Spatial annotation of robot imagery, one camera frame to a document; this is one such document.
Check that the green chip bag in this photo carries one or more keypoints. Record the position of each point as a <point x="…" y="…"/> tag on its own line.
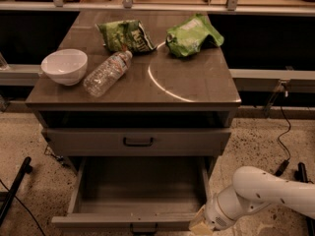
<point x="126" y="35"/>
<point x="188" y="37"/>

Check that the white ceramic bowl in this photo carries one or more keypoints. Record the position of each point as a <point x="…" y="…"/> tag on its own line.
<point x="65" y="67"/>

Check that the black stand leg left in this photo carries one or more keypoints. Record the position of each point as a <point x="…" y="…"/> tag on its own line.
<point x="7" y="197"/>

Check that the clear plastic water bottle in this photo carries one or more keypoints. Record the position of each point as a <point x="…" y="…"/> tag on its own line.
<point x="101" y="79"/>

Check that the grey drawer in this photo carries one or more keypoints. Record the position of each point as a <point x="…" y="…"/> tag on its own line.
<point x="137" y="141"/>
<point x="143" y="195"/>

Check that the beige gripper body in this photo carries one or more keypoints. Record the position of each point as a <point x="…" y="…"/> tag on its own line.
<point x="215" y="214"/>

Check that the grey drawer cabinet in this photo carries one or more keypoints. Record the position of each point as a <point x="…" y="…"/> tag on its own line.
<point x="135" y="119"/>

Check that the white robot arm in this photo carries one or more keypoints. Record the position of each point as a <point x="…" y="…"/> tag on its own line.
<point x="251" y="190"/>

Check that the green chip bag right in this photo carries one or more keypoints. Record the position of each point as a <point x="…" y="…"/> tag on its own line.
<point x="188" y="37"/>

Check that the metal railing frame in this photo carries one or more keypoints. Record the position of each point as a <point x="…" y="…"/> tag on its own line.
<point x="157" y="4"/>

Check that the green chip bag left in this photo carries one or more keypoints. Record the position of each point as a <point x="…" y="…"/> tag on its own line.
<point x="126" y="35"/>

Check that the grey top drawer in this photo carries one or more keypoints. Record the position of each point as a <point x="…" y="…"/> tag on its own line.
<point x="137" y="141"/>

